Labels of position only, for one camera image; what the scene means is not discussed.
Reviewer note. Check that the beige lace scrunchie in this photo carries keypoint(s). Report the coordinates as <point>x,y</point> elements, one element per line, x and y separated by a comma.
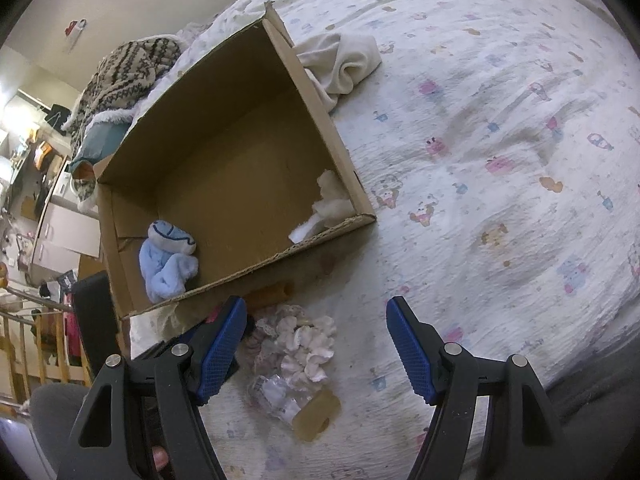
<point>167,322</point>

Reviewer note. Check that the plastic bag of scrunchies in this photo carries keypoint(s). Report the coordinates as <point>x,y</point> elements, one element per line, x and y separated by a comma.
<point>300,355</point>

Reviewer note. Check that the cream towel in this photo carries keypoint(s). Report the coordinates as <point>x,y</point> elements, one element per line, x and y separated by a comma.
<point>340,67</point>

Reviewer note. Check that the patterned knit blanket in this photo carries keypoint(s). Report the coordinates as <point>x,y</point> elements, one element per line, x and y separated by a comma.
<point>125,77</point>

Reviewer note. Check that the brown cardboard box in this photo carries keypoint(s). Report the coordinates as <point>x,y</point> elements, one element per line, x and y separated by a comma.
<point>235,170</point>

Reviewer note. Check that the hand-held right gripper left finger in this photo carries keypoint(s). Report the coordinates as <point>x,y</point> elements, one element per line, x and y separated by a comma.
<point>220,352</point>

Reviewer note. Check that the white fluffy cloth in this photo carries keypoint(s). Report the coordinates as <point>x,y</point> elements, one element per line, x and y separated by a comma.
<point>330,205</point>

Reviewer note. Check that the red suitcase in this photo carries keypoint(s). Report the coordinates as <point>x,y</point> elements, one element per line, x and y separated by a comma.
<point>72,332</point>

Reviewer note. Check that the cartoon printed bed sheet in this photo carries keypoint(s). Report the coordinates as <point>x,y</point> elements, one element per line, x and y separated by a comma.
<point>490,185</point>

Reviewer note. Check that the teal cushion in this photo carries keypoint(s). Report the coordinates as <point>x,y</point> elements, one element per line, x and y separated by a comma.
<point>102,142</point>

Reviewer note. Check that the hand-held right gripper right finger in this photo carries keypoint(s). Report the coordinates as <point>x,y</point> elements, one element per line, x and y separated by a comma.
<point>411,357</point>

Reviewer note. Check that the black garment on hanger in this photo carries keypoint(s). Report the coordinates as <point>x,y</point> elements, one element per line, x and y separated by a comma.
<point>60,116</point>

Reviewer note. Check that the white kitchen cabinet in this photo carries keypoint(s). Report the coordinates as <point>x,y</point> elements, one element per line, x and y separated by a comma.
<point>62,235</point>

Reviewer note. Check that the yellow wooden rack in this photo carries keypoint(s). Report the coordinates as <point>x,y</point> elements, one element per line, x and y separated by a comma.
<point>30,350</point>

